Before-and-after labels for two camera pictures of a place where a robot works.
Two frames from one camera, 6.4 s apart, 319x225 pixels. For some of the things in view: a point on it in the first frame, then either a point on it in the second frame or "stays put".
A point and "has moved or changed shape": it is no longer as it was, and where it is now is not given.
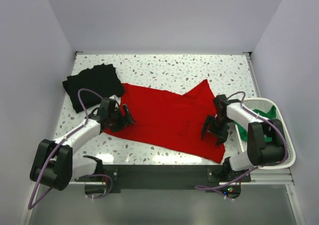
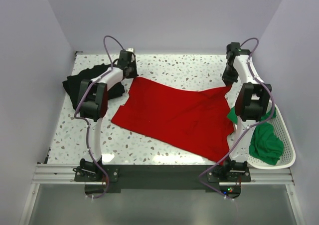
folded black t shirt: [102, 79] stays put
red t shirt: [163, 117] has moved or changed shape
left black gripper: [127, 120] → [134, 74]
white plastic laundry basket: [264, 104] stays put
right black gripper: [222, 134] → [229, 80]
